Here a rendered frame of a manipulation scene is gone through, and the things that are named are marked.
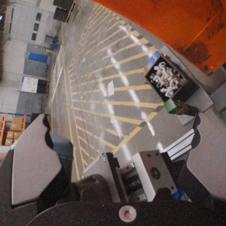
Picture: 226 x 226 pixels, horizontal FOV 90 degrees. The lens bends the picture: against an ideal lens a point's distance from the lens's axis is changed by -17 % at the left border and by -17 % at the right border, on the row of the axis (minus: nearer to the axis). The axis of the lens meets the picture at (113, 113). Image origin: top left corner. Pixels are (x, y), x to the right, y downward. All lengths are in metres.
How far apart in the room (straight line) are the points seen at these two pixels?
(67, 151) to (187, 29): 0.38
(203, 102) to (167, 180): 0.36
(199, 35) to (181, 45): 0.05
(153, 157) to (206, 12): 0.38
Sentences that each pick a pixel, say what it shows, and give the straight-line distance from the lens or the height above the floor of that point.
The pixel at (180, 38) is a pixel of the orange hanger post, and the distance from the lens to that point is 0.35.
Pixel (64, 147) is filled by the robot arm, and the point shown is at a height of 0.96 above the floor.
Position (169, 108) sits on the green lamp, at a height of 0.66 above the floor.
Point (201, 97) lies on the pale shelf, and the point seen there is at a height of 0.45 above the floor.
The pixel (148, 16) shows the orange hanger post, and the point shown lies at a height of 0.88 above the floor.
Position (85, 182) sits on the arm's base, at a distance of 0.44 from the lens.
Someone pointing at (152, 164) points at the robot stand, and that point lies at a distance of 0.39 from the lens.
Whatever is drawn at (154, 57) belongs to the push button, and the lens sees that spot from 0.81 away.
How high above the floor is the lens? 1.03
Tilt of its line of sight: 33 degrees down
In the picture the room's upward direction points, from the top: 83 degrees counter-clockwise
